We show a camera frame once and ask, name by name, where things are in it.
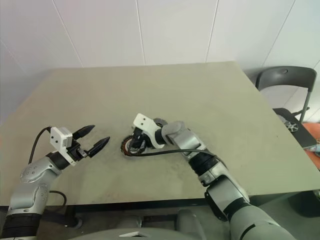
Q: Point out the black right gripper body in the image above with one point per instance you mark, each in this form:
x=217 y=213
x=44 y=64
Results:
x=138 y=133

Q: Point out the black table frame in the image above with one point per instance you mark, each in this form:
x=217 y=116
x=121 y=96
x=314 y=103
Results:
x=125 y=202

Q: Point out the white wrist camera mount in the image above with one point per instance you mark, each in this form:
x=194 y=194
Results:
x=143 y=122
x=56 y=137

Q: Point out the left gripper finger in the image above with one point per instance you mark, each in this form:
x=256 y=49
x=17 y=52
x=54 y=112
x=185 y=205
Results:
x=83 y=131
x=100 y=147

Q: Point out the small spoked wheel part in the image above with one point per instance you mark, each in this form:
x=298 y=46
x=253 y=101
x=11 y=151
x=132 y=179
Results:
x=292 y=125

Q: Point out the orange cloth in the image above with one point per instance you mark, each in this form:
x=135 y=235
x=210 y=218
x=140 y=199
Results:
x=312 y=131

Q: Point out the black folding chair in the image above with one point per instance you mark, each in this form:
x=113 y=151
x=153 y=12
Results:
x=285 y=77

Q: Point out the grey robot torso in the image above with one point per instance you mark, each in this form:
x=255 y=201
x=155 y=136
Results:
x=150 y=225

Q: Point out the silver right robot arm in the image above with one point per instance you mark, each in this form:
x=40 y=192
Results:
x=185 y=140

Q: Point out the round motor housing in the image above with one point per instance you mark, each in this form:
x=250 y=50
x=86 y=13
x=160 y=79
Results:
x=124 y=146

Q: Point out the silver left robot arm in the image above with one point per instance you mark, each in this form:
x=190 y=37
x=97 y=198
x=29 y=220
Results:
x=30 y=172

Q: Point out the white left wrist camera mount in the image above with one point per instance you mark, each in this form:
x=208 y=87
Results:
x=56 y=137

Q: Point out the grey table caster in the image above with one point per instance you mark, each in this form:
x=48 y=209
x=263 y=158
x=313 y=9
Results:
x=79 y=223

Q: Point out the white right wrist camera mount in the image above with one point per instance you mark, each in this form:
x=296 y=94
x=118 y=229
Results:
x=143 y=122

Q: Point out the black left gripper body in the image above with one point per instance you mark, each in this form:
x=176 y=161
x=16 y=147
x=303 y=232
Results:
x=75 y=151

